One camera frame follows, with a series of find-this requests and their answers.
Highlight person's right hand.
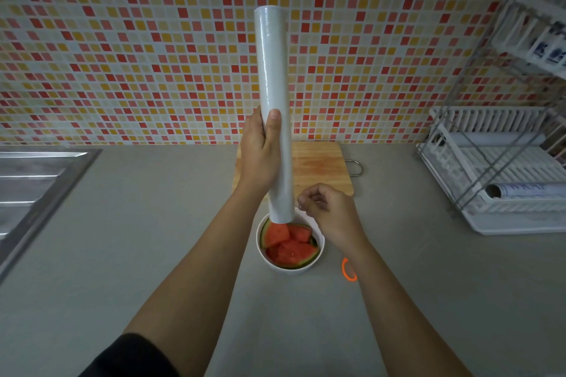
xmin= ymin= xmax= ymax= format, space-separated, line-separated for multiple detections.
xmin=297 ymin=183 xmax=369 ymax=254

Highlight orange rubber band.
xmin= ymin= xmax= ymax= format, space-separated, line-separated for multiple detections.
xmin=341 ymin=257 xmax=358 ymax=283

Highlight aluminium foil roll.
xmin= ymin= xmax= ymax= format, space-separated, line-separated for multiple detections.
xmin=485 ymin=182 xmax=566 ymax=201

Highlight white cling film roll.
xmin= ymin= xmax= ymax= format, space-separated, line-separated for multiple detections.
xmin=253 ymin=5 xmax=296 ymax=224

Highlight white bowl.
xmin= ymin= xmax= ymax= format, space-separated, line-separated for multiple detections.
xmin=256 ymin=208 xmax=326 ymax=275

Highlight watermelon piece with green rind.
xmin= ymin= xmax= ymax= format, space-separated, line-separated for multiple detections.
xmin=259 ymin=219 xmax=291 ymax=249

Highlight person's left forearm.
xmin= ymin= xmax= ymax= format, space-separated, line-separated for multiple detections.
xmin=123 ymin=184 xmax=271 ymax=377

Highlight stainless steel sink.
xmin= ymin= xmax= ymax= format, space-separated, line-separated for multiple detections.
xmin=0 ymin=145 xmax=103 ymax=285

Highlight small red watermelon piece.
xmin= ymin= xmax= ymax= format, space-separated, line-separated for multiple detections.
xmin=287 ymin=224 xmax=313 ymax=244

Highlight person's right forearm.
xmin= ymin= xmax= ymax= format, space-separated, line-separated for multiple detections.
xmin=344 ymin=241 xmax=473 ymax=377

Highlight wooden cutting board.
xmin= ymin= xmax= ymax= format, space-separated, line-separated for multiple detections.
xmin=233 ymin=141 xmax=356 ymax=197

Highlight white plastic dish drainer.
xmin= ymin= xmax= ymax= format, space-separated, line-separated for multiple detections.
xmin=417 ymin=105 xmax=566 ymax=215

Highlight person's left hand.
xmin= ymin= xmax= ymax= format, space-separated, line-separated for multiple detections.
xmin=239 ymin=106 xmax=283 ymax=197

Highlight large watermelon wedge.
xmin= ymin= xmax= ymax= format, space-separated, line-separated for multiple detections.
xmin=266 ymin=239 xmax=320 ymax=269

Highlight white drip tray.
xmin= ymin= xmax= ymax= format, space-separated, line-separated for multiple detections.
xmin=459 ymin=206 xmax=566 ymax=236

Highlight black sleeve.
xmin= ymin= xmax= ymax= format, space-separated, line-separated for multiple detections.
xmin=79 ymin=333 xmax=180 ymax=377

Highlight white plastic cutlery basket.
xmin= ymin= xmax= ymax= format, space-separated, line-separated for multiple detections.
xmin=490 ymin=0 xmax=566 ymax=82

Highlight metal dish rack frame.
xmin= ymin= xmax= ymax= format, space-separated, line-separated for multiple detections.
xmin=415 ymin=0 xmax=566 ymax=219

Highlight blue printed packets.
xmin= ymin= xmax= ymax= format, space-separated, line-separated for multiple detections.
xmin=530 ymin=21 xmax=566 ymax=67

